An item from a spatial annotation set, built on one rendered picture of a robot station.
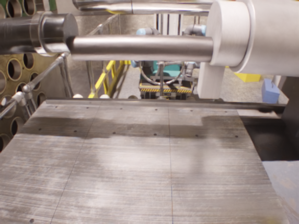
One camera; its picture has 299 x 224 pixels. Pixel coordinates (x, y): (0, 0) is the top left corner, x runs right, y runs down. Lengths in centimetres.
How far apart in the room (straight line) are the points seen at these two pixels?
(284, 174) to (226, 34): 60
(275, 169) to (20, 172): 98
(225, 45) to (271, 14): 15
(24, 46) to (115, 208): 58
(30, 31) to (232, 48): 59
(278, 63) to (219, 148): 39
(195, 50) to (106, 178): 51
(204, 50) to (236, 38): 11
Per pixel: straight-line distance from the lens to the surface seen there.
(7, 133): 238
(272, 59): 64
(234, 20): 60
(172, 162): 75
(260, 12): 62
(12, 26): 76
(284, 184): 89
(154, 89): 248
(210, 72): 78
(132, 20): 852
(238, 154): 84
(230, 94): 325
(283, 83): 104
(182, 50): 63
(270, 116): 113
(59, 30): 66
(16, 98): 116
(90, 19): 888
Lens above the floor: 149
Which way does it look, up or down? 35 degrees down
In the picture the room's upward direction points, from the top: straight up
